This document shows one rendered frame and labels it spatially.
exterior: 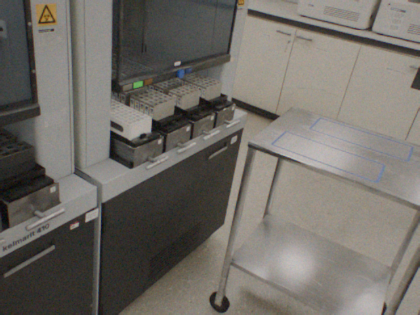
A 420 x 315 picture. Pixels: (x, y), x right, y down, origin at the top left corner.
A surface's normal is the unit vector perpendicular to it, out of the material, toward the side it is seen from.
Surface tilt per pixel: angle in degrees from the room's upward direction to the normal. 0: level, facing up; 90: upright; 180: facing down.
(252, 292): 0
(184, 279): 0
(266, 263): 0
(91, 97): 90
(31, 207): 90
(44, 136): 90
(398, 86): 90
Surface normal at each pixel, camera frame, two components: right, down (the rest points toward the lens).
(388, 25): -0.58, 0.33
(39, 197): 0.80, 0.38
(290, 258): 0.14, -0.87
